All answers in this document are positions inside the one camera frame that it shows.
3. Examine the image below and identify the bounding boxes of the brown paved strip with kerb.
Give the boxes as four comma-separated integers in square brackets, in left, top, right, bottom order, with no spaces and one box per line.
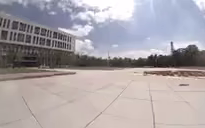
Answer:
[0,71,77,83]

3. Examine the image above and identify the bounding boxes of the low raised planting bed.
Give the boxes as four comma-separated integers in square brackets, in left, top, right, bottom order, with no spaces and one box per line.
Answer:
[143,69,205,80]

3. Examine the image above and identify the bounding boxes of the tall chimney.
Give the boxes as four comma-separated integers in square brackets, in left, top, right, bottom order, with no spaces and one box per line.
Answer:
[170,41,175,56]

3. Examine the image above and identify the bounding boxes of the row of dark trees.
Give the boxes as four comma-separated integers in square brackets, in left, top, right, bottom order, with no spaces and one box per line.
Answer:
[56,44,205,68]

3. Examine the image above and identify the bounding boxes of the long white multi-storey building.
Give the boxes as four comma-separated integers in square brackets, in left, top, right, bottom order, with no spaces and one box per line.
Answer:
[0,12,77,69]

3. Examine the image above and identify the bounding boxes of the grass strip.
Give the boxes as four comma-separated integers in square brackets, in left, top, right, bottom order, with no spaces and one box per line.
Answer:
[0,67,58,75]

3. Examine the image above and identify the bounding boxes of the pale concrete slab plaza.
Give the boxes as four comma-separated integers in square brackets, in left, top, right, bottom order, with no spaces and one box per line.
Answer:
[0,67,205,128]

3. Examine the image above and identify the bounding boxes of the thin pole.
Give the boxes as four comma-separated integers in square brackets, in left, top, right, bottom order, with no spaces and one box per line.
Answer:
[106,49,110,68]

